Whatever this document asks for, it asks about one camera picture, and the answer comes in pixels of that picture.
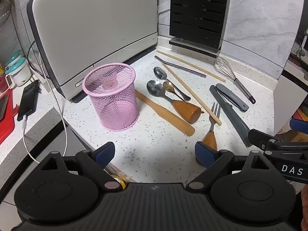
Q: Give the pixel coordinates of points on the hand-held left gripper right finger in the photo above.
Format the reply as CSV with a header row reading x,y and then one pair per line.
x,y
204,155

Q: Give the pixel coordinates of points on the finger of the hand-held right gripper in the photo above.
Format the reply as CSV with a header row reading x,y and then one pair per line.
x,y
258,138
299,125

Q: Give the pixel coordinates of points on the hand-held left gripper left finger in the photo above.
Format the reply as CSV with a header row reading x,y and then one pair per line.
x,y
105,152

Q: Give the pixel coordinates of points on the grey tongs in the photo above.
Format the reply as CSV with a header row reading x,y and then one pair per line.
x,y
234,118

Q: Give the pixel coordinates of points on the pink mesh cup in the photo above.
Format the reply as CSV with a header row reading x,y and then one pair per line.
x,y
113,110

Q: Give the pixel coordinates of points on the wooden spatula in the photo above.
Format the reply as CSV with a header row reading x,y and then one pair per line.
x,y
166,114

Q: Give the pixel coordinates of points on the wooden chopstick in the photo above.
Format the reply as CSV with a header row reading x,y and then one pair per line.
x,y
192,65
192,93

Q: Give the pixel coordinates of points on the small brass spoon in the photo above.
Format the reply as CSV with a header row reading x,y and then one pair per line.
x,y
168,86

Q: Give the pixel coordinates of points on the metal whisk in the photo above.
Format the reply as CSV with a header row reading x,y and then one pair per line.
x,y
223,66

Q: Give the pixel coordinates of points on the metal straw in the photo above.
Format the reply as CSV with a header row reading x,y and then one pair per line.
x,y
180,67

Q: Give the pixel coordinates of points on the yellow packet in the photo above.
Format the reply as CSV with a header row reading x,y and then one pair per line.
x,y
120,182

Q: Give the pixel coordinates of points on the black smartphone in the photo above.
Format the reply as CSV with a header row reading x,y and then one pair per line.
x,y
28,99

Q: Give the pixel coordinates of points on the red cutting board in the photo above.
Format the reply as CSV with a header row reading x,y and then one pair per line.
x,y
6,130

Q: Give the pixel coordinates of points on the black ribbed plate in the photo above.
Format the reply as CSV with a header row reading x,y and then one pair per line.
x,y
3,107

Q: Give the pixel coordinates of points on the teal-lidded white cup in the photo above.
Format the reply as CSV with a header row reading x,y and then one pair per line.
x,y
13,55
20,73

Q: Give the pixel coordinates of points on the white knife sterilizer box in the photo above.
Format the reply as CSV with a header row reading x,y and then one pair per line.
x,y
96,28

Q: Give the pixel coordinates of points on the black knife block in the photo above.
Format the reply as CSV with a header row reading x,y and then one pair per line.
x,y
199,12

